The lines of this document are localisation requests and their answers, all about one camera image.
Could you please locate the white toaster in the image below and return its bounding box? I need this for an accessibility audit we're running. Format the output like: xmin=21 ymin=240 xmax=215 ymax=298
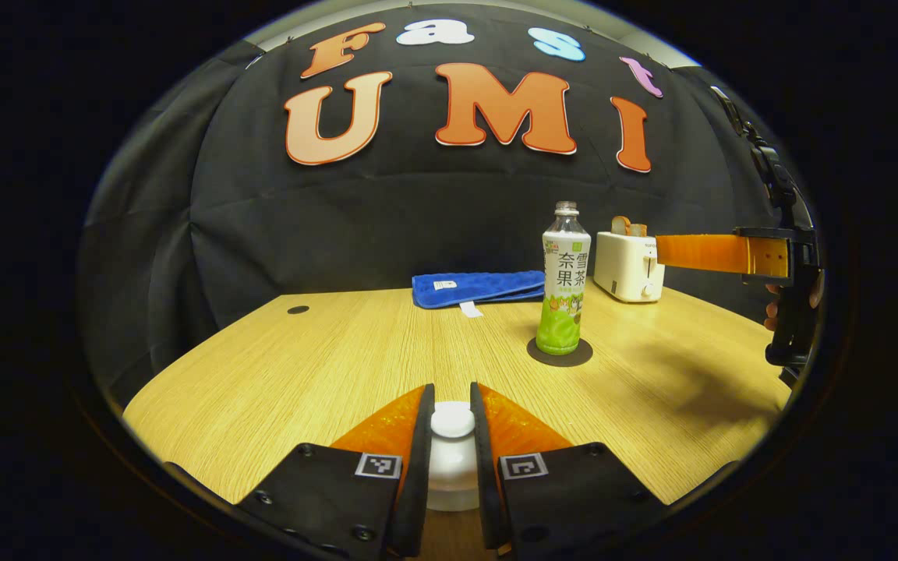
xmin=594 ymin=231 xmax=666 ymax=303

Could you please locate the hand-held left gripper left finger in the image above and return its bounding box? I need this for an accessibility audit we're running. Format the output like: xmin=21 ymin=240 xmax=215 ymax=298
xmin=239 ymin=383 xmax=436 ymax=560

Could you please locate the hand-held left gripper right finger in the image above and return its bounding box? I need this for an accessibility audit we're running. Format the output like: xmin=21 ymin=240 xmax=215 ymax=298
xmin=470 ymin=382 xmax=668 ymax=556

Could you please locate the blue towel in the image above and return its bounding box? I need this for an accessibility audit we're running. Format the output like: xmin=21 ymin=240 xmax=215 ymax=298
xmin=412 ymin=270 xmax=546 ymax=318

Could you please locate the clear water bottle green label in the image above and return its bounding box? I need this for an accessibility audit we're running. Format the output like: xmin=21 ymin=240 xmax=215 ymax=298
xmin=536 ymin=201 xmax=592 ymax=356

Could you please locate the brown round coaster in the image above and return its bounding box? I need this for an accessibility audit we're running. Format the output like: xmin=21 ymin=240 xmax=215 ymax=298
xmin=527 ymin=337 xmax=594 ymax=367

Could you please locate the white teacup lid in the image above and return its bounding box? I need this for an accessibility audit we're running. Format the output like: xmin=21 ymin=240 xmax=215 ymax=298
xmin=427 ymin=401 xmax=481 ymax=512

